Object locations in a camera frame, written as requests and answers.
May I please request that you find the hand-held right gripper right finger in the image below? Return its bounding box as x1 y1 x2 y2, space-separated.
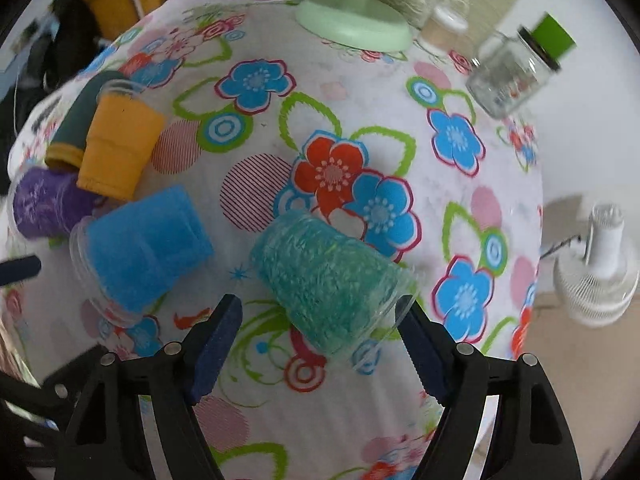
394 296 583 480

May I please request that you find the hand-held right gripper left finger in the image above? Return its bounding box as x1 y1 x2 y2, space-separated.
54 294 244 480

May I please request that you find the black clothing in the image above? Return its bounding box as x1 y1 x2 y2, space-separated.
39 0 109 92

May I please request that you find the dark green plastic cup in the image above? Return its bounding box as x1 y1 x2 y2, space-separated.
44 70 132 169

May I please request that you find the glass jar with black lid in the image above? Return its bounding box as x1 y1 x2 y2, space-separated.
465 25 564 120

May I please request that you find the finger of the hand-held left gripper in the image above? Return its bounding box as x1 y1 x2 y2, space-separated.
0 347 107 463
0 255 42 286

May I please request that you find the green box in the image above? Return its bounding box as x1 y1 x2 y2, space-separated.
530 12 577 61

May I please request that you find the teal glitter plastic cup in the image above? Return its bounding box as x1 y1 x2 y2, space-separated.
249 209 421 376

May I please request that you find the purple plastic cup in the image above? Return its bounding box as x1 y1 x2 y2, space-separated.
7 167 99 241

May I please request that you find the blue plastic cup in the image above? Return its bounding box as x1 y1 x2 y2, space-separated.
69 185 216 329

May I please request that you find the yellow wooden chair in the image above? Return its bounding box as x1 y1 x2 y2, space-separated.
75 0 197 42

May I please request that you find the floral tablecloth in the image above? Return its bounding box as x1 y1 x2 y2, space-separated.
7 0 546 480

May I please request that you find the small clear white-lidded jar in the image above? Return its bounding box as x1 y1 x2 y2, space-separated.
417 4 471 59

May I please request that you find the orange plastic cup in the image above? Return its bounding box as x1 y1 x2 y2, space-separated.
76 80 167 202

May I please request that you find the light green fan base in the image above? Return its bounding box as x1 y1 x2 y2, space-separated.
294 0 414 52

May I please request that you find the white floor fan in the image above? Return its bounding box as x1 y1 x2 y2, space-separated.
552 203 637 330

